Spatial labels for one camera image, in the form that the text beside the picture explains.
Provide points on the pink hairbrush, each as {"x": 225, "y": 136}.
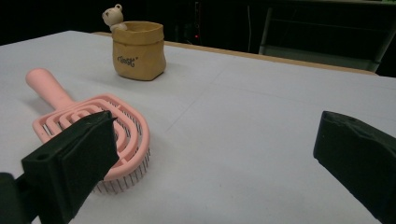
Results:
{"x": 49, "y": 85}

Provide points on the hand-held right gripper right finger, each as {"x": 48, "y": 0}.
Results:
{"x": 358, "y": 155}

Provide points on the white metal desk frame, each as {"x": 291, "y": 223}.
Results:
{"x": 311, "y": 51}

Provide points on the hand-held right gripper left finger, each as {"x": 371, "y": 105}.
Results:
{"x": 77, "y": 149}

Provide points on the white table sheet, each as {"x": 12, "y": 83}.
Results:
{"x": 233, "y": 109}

